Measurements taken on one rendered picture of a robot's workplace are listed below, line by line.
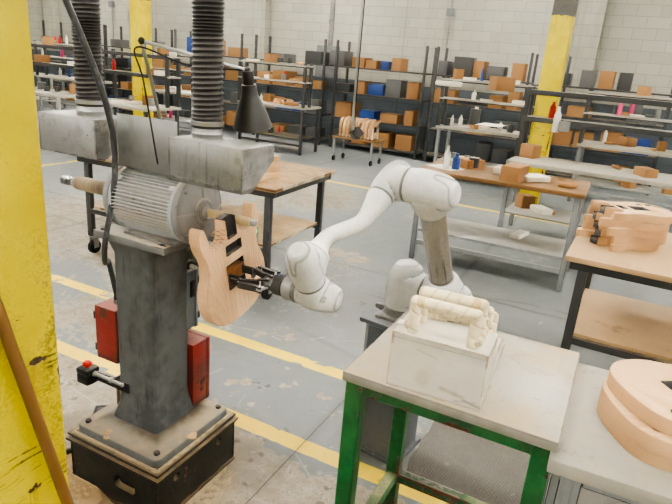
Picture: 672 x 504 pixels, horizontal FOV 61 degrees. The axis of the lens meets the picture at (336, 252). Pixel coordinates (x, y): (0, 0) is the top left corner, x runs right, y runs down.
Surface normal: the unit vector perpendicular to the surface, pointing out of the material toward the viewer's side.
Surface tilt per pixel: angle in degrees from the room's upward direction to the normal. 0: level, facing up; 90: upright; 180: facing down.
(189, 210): 88
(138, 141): 90
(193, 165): 90
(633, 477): 0
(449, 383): 90
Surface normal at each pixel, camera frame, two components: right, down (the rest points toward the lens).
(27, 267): 0.88, 0.22
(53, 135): -0.46, 0.25
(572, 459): 0.07, -0.95
